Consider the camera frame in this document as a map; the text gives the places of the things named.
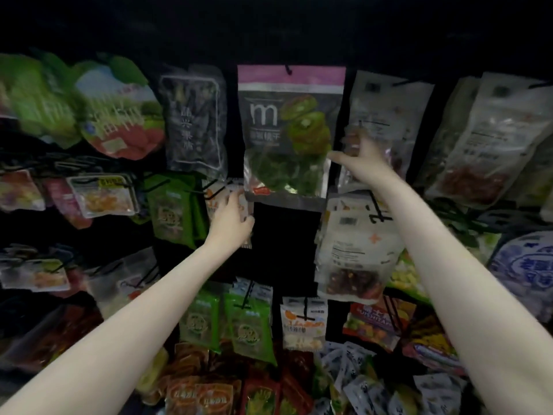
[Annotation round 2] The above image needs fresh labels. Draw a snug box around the person's left hand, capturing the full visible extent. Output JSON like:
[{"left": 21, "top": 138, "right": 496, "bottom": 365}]
[{"left": 203, "top": 190, "right": 256, "bottom": 256}]

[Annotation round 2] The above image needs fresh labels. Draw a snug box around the person's right hand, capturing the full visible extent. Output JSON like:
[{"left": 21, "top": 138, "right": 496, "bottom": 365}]
[{"left": 327, "top": 129, "right": 394, "bottom": 191}]

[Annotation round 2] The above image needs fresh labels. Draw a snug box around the green snack pouch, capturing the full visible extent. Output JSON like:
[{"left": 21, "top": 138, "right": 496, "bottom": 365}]
[
  {"left": 225, "top": 293, "right": 279, "bottom": 365},
  {"left": 142, "top": 172, "right": 210, "bottom": 250},
  {"left": 180, "top": 285, "right": 226, "bottom": 353}
]

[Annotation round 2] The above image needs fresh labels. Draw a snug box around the row of small white pouches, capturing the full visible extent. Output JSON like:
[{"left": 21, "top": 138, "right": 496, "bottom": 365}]
[{"left": 226, "top": 276, "right": 276, "bottom": 306}]

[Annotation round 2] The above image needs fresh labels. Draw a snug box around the clear dark-fruit snack bag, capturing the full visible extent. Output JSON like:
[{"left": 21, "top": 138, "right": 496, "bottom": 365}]
[{"left": 337, "top": 71, "right": 435, "bottom": 191}]

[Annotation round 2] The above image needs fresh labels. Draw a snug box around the white dried fruit pouch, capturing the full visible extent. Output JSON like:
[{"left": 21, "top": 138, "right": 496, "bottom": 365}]
[{"left": 315, "top": 193, "right": 406, "bottom": 304}]

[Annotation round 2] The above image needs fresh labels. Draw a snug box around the kiwi slices pouch pink top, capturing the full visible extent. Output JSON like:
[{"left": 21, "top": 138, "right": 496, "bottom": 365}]
[{"left": 237, "top": 65, "right": 347, "bottom": 211}]

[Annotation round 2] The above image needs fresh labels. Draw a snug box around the green yellow-fruit snack bag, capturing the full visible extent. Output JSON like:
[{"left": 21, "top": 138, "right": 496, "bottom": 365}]
[{"left": 387, "top": 212, "right": 504, "bottom": 301}]

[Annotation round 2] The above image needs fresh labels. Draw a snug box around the white red-label snack bag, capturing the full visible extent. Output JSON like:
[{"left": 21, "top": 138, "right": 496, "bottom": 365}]
[{"left": 86, "top": 246, "right": 162, "bottom": 320}]

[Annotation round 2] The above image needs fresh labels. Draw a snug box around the clear yellow-label candy bag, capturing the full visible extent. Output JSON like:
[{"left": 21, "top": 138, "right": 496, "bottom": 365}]
[{"left": 67, "top": 172, "right": 141, "bottom": 220}]

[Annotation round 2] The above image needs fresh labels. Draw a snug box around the colourful fruit candy snack bag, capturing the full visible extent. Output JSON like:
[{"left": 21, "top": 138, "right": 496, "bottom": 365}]
[{"left": 343, "top": 293, "right": 418, "bottom": 353}]

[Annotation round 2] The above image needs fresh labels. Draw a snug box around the row of red orange pouches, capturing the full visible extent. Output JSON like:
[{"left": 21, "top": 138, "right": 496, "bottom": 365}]
[{"left": 138, "top": 341, "right": 314, "bottom": 415}]

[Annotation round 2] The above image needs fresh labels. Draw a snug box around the blue white yogurt candy bag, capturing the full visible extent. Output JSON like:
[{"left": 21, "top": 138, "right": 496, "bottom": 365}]
[{"left": 488, "top": 231, "right": 553, "bottom": 322}]

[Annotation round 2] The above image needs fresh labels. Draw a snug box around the row of small clear pouches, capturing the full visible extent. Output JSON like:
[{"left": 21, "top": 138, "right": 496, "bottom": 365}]
[{"left": 0, "top": 246, "right": 81, "bottom": 292}]

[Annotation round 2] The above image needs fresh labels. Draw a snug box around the row of white blue pouches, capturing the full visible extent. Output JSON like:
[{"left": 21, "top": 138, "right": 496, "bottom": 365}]
[{"left": 315, "top": 341, "right": 469, "bottom": 415}]

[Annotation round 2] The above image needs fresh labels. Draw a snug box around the person's right forearm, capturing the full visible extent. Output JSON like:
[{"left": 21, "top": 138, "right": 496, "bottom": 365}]
[{"left": 376, "top": 177, "right": 553, "bottom": 415}]

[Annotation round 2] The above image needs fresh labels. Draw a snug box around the person's left forearm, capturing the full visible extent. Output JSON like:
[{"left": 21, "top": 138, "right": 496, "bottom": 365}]
[{"left": 0, "top": 242, "right": 228, "bottom": 415}]

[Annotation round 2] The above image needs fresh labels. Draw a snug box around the clear tray of red candies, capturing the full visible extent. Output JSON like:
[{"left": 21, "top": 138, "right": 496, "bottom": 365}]
[{"left": 0, "top": 302, "right": 107, "bottom": 374}]

